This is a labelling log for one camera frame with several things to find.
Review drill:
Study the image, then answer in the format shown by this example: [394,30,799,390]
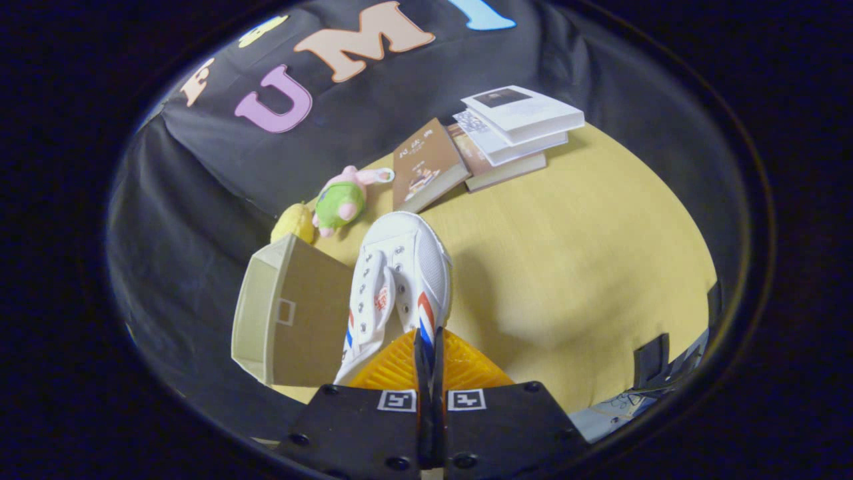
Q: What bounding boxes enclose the tan fabric storage box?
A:
[231,233,355,389]

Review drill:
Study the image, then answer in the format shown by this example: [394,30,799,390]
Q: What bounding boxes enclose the black strap frame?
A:
[632,280,724,395]

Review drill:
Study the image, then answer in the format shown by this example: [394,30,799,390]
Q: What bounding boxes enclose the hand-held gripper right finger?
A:
[430,326,591,480]

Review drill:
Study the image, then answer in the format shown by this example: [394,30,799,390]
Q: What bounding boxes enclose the brown illustrated cover book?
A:
[392,118,471,214]

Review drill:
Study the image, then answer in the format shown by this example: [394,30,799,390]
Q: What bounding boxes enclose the black backdrop cloth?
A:
[107,0,750,441]

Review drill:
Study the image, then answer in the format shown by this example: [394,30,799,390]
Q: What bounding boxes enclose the pale blue cloth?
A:
[570,330,710,444]

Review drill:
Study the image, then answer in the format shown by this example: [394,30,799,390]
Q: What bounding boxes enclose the yellow plush toy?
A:
[270,203,316,245]

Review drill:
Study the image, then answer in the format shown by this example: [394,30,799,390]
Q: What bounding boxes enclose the white patterned cover book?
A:
[453,110,569,167]

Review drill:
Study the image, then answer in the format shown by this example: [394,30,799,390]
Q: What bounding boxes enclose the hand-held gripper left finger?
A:
[275,330,432,480]

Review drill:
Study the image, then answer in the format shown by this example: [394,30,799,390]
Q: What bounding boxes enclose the white canvas shoe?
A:
[333,211,454,386]

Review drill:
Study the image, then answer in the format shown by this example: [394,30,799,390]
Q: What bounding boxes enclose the green and pink plush toy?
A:
[313,165,395,239]

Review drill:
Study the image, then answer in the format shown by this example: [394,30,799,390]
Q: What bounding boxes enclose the thick white book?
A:
[460,85,586,146]

